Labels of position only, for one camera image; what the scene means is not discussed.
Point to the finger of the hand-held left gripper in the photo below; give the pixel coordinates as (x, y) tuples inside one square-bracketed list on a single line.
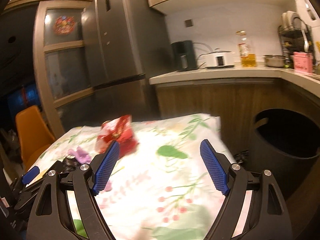
[(30, 174), (56, 167)]

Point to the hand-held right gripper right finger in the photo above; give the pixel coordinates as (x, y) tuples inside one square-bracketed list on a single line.
[(215, 167)]

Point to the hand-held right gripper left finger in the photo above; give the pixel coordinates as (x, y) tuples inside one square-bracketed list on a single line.
[(106, 167)]

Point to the red snack wrapper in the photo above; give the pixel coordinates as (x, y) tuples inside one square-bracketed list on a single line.
[(117, 132)]

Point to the black trash bin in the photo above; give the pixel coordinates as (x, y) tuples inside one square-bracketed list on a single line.
[(287, 175)]

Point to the black plastic bag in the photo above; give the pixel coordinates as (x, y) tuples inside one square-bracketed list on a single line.
[(71, 165)]

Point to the purple plastic bag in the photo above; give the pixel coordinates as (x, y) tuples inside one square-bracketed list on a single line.
[(81, 155)]

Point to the orange chair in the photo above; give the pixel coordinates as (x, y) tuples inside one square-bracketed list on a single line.
[(32, 130)]

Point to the floral tablecloth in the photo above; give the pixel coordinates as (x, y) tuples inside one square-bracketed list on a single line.
[(155, 180)]

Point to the wooden kitchen counter cabinet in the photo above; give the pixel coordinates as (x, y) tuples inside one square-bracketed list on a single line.
[(200, 97)]

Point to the wooden glass sliding door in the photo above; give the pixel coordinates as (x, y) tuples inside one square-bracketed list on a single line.
[(62, 67)]

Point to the white rice cooker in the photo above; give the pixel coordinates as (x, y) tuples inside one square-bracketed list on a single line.
[(217, 58)]

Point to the cooking oil bottle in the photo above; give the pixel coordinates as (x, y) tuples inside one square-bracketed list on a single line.
[(248, 60)]

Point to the dark green air fryer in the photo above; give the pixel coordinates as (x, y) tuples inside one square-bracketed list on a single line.
[(182, 52)]

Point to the steel pot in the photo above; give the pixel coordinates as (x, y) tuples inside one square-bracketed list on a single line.
[(273, 61)]

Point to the grey refrigerator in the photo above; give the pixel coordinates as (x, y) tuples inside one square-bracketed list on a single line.
[(120, 42)]

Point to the pink box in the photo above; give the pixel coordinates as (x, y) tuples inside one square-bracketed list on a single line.
[(302, 62)]

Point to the red round door decoration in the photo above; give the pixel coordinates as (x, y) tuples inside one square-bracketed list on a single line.
[(65, 24)]

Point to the black dish rack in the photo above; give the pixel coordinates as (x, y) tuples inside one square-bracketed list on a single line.
[(287, 37)]

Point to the white ladle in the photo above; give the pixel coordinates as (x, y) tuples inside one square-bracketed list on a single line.
[(306, 45)]

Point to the wall outlet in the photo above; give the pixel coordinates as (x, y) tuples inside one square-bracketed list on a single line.
[(189, 23)]

